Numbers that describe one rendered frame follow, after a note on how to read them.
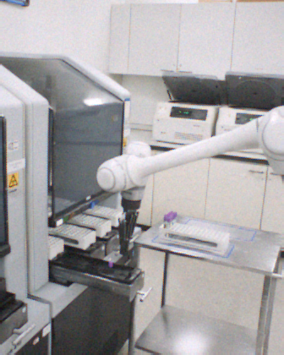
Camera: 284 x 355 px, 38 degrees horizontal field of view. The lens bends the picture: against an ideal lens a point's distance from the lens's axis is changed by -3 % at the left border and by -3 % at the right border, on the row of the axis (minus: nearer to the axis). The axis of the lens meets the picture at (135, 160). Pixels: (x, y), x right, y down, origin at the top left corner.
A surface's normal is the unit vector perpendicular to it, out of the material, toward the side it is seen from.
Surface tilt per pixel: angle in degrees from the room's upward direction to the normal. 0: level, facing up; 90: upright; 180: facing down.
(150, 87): 90
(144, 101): 90
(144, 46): 90
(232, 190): 90
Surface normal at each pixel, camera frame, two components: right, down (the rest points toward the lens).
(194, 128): -0.42, 0.18
